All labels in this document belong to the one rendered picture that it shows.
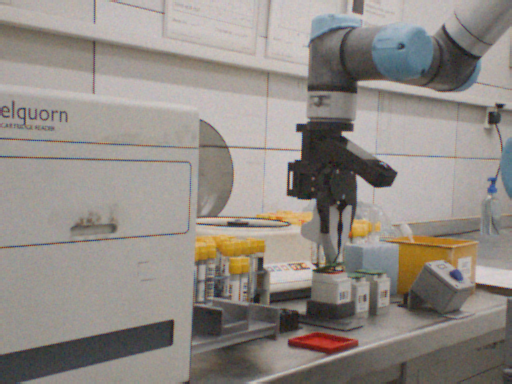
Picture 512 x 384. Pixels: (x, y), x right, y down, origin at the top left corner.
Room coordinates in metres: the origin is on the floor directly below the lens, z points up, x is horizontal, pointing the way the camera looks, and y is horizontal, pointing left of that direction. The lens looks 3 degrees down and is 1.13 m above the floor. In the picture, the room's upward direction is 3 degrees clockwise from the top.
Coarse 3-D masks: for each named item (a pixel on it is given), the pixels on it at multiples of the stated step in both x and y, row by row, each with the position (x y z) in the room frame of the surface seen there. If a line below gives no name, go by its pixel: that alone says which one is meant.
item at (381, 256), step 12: (348, 252) 1.46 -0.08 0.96; (360, 252) 1.44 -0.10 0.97; (372, 252) 1.45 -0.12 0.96; (384, 252) 1.48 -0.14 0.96; (396, 252) 1.50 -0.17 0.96; (348, 264) 1.45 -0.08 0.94; (360, 264) 1.44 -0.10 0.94; (372, 264) 1.45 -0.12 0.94; (384, 264) 1.48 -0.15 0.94; (396, 264) 1.50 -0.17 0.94; (396, 276) 1.50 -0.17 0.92; (396, 288) 1.50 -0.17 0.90; (396, 300) 1.48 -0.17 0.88
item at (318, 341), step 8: (304, 336) 1.15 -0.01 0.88; (312, 336) 1.16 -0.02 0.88; (320, 336) 1.17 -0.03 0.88; (328, 336) 1.16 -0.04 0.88; (336, 336) 1.15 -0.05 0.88; (288, 344) 1.12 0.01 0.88; (296, 344) 1.11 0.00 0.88; (304, 344) 1.11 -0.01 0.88; (312, 344) 1.10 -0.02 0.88; (320, 344) 1.13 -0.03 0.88; (328, 344) 1.13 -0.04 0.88; (336, 344) 1.13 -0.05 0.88; (344, 344) 1.11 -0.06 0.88; (352, 344) 1.12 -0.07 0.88; (328, 352) 1.08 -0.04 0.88
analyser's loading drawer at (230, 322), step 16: (224, 304) 1.04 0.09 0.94; (240, 304) 1.02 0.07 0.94; (256, 304) 1.07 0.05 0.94; (208, 320) 0.99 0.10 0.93; (224, 320) 1.03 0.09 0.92; (240, 320) 1.02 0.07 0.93; (256, 320) 1.07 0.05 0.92; (272, 320) 1.06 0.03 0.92; (192, 336) 0.97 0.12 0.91; (208, 336) 0.97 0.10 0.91; (224, 336) 0.98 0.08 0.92; (240, 336) 1.00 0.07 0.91; (256, 336) 1.03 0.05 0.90; (272, 336) 1.06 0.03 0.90; (192, 352) 0.94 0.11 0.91
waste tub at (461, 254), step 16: (400, 240) 1.64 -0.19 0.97; (416, 240) 1.69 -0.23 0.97; (432, 240) 1.68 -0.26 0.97; (448, 240) 1.66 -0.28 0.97; (464, 240) 1.64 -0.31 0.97; (400, 256) 1.57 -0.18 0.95; (416, 256) 1.56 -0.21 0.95; (432, 256) 1.54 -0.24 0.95; (448, 256) 1.52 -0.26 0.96; (464, 256) 1.58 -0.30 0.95; (400, 272) 1.57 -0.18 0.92; (416, 272) 1.55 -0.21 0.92; (464, 272) 1.58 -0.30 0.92; (400, 288) 1.57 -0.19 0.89
